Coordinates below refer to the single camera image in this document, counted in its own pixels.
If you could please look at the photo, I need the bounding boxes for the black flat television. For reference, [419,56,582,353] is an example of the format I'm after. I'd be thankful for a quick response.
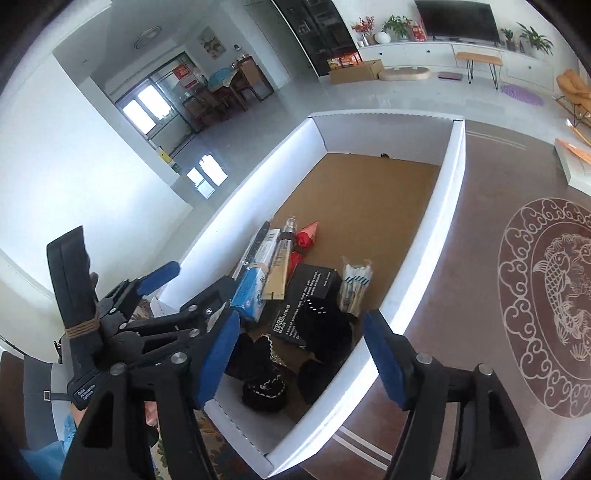
[415,1,500,43]

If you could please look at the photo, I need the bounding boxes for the packet of white sticks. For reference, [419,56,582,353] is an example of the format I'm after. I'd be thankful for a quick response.
[338,257,373,317]

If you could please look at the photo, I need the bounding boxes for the wooden bench stool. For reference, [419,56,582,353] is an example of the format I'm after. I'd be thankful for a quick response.
[455,50,505,91]

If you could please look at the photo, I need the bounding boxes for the dark glass display cabinet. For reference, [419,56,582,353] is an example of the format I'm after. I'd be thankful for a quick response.
[274,0,358,77]

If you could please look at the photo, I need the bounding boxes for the red flowers in white vase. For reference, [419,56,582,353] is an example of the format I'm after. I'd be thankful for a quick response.
[352,16,392,47]

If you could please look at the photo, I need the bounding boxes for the black lace-trimmed sock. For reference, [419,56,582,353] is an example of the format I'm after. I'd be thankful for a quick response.
[224,332,287,414]

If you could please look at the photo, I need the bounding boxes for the blue tissue packet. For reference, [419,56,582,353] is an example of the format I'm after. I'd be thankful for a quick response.
[230,263,269,322]

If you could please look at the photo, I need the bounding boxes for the orange lounge chair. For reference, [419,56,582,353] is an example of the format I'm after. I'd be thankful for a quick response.
[556,69,591,126]

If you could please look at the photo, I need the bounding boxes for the person's left hand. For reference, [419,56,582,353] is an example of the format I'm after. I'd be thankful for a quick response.
[68,398,160,444]

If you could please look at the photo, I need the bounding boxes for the phone case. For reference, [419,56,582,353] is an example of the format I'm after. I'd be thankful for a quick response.
[231,221,270,282]

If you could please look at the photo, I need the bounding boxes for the purple floor mat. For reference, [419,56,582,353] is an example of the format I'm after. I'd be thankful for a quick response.
[501,84,544,106]

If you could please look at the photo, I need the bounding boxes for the green potted plant right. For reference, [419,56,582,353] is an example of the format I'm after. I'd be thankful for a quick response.
[518,23,554,56]

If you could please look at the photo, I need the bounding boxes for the brown cardboard box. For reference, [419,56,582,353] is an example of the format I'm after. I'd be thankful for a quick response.
[329,59,384,85]

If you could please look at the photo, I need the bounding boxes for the black rectangular box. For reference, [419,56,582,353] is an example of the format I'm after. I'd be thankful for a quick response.
[270,263,342,348]

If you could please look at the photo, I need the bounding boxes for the white tv cabinet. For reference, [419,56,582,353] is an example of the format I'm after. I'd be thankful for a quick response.
[359,41,555,92]

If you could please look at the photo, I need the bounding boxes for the small potted plant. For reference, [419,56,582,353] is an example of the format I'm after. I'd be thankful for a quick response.
[500,28,516,51]

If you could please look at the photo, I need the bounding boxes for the green plant left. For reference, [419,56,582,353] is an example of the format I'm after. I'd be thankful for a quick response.
[382,15,412,41]

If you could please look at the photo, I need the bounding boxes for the white flat carton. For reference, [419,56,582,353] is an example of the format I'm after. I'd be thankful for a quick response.
[554,119,591,196]

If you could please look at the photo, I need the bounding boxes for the red snack packet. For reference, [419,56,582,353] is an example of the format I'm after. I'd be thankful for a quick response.
[287,221,320,280]

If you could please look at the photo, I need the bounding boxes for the white cardboard storage box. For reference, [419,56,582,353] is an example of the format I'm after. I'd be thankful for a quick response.
[160,110,466,478]

